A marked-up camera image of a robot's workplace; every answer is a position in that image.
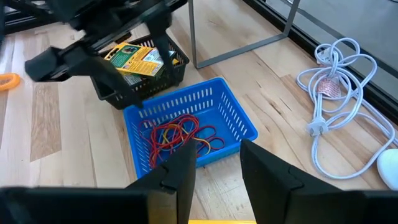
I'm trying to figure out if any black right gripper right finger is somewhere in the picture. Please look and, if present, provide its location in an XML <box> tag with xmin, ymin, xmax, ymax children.
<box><xmin>239</xmin><ymin>139</ymin><xmax>398</xmax><ymax>224</ymax></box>

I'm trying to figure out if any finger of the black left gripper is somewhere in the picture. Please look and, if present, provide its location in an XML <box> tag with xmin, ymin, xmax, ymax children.
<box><xmin>146</xmin><ymin>12</ymin><xmax>177</xmax><ymax>78</ymax></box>
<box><xmin>24</xmin><ymin>46</ymin><xmax>144</xmax><ymax>109</ymax></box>

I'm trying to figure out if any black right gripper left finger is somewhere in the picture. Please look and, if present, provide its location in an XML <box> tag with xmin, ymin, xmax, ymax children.
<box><xmin>0</xmin><ymin>139</ymin><xmax>198</xmax><ymax>224</ymax></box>

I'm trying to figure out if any red rubber band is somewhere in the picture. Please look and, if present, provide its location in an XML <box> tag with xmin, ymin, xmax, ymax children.
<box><xmin>138</xmin><ymin>113</ymin><xmax>200</xmax><ymax>169</ymax></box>

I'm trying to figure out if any grey perforated metal shelf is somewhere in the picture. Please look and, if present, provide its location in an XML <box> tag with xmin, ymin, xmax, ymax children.
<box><xmin>187</xmin><ymin>0</ymin><xmax>302</xmax><ymax>70</ymax></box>

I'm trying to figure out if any black plastic basket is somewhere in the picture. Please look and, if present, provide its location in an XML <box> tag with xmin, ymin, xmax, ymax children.
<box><xmin>90</xmin><ymin>32</ymin><xmax>190</xmax><ymax>110</ymax></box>

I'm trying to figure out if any orange spiral coil band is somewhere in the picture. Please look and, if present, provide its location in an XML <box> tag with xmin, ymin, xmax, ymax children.
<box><xmin>0</xmin><ymin>72</ymin><xmax>21</xmax><ymax>92</ymax></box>

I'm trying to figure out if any white round puck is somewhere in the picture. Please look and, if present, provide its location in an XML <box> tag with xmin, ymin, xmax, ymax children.
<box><xmin>376</xmin><ymin>148</ymin><xmax>398</xmax><ymax>191</ymax></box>

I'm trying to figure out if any blue plastic basket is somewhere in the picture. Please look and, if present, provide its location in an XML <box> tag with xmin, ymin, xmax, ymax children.
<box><xmin>123</xmin><ymin>77</ymin><xmax>259</xmax><ymax>180</ymax></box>

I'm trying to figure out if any yellow plastic basket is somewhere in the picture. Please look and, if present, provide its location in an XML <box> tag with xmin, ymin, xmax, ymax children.
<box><xmin>188</xmin><ymin>220</ymin><xmax>257</xmax><ymax>224</ymax></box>

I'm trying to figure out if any blue rubber band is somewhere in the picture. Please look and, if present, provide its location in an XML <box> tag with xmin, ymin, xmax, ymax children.
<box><xmin>155</xmin><ymin>129</ymin><xmax>178</xmax><ymax>153</ymax></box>

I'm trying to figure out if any maroon rubber band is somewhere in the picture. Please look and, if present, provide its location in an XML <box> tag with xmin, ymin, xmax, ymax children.
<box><xmin>191</xmin><ymin>124</ymin><xmax>225</xmax><ymax>154</ymax></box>

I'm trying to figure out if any white power cable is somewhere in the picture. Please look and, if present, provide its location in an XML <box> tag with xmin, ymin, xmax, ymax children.
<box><xmin>295</xmin><ymin>37</ymin><xmax>398</xmax><ymax>180</ymax></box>

